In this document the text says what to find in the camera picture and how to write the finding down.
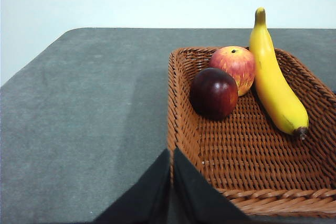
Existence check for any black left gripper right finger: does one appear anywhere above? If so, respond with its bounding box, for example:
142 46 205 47
173 147 253 224

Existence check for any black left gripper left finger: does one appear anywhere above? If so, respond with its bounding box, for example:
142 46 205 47
93 148 172 224

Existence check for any brown wicker basket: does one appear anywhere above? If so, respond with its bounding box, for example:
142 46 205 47
166 47 336 219

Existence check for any dark red plum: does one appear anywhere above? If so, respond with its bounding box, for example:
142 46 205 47
189 67 239 121

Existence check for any yellow banana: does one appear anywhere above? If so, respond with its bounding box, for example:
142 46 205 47
248 7 310 141

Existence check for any red yellow apple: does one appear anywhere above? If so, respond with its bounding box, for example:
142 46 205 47
209 46 256 97

